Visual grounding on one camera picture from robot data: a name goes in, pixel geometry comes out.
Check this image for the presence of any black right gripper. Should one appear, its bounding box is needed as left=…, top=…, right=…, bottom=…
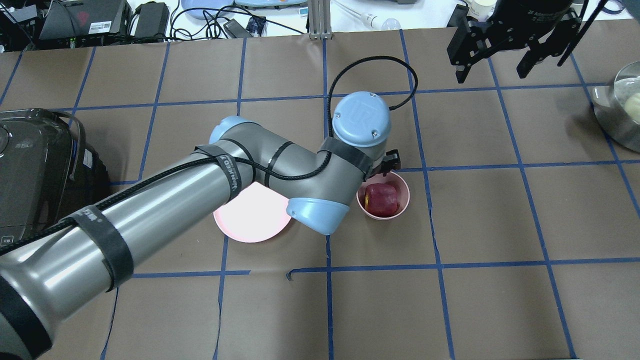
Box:
left=446, top=0, right=583, bottom=84

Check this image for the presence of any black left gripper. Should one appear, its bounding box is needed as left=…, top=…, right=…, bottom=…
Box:
left=369, top=149, right=402, bottom=178

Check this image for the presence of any pink bowl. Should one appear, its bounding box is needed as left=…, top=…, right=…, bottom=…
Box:
left=355, top=172, right=410, bottom=221

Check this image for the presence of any red apple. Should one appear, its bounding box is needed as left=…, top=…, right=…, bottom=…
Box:
left=363, top=183, right=400, bottom=218

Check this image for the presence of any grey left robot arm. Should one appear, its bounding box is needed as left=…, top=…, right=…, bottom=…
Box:
left=0, top=91, right=396, bottom=360

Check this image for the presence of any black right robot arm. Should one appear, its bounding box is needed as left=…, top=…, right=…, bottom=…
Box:
left=446, top=0, right=582, bottom=84

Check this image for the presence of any steel bowl at right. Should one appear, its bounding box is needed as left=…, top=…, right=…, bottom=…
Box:
left=590, top=61, right=640, bottom=153

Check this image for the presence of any pink round plate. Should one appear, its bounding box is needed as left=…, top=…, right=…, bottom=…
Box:
left=214, top=182, right=291, bottom=244

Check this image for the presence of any black power adapter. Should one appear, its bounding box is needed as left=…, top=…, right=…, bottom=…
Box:
left=132, top=1, right=169, bottom=43

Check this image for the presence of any black appliance at left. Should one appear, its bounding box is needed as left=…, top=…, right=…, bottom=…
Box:
left=0, top=108, right=110, bottom=250

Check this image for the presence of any black electronics box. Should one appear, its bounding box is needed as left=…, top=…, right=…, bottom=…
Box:
left=37, top=0, right=133, bottom=50

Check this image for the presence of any aluminium frame post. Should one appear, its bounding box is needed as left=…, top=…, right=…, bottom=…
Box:
left=307, top=0, right=333, bottom=40

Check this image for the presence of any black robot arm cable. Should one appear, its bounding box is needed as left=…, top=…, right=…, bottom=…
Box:
left=0, top=55, right=419, bottom=251

